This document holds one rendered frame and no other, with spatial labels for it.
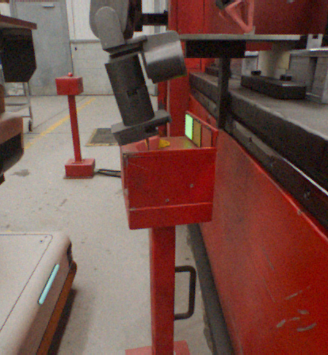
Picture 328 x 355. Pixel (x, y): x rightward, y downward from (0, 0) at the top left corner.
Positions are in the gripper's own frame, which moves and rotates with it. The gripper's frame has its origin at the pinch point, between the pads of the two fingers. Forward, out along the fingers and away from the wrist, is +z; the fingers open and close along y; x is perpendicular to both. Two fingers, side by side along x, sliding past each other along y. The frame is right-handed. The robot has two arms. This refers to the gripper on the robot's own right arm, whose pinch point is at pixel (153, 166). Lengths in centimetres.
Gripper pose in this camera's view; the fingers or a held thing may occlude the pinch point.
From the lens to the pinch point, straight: 56.7
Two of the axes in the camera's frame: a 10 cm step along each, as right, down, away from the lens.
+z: 2.5, 8.7, 4.2
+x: -2.0, -3.8, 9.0
